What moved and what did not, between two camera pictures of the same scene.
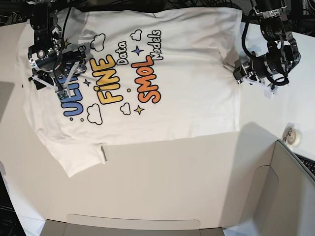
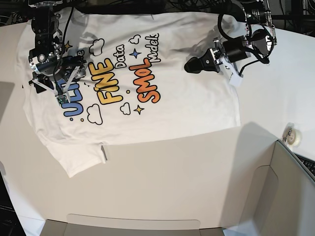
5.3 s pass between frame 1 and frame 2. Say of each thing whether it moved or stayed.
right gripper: moved
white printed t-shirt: stayed
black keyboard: stayed
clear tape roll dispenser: stayed
